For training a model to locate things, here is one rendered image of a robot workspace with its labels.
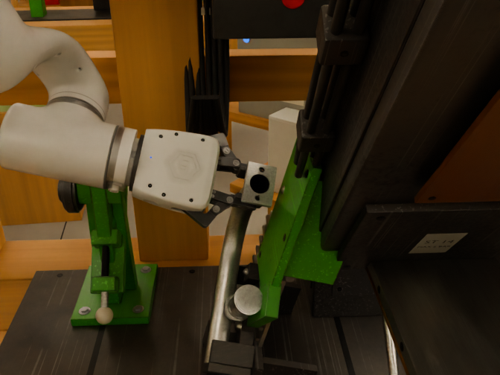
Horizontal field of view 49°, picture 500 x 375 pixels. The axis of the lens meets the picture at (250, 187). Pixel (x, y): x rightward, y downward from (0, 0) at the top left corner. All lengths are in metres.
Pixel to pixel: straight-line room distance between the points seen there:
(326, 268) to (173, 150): 0.24
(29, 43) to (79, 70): 0.13
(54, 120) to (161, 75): 0.30
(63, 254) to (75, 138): 0.54
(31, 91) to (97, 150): 0.45
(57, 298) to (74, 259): 0.15
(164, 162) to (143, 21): 0.31
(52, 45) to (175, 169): 0.20
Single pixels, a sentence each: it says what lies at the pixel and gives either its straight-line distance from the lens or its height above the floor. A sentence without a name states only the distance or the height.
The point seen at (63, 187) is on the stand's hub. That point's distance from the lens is 0.89.
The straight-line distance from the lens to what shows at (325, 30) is 0.43.
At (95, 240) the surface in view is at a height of 1.04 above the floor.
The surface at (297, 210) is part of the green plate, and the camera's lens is 0.63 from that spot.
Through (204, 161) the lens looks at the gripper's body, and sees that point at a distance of 0.70.
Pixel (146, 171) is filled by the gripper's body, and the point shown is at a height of 1.23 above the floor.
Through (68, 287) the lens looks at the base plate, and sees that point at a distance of 1.07.
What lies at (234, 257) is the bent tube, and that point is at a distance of 0.82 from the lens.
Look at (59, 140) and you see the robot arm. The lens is 0.69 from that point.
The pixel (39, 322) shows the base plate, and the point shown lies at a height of 0.90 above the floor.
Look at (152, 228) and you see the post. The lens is 1.09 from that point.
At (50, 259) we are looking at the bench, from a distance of 1.20.
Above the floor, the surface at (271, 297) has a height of 1.10.
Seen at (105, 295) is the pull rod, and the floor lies 0.97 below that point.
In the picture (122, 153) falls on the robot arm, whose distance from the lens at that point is 0.68.
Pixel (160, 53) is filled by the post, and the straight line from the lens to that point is 0.95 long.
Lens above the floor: 1.54
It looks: 28 degrees down
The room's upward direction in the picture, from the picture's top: straight up
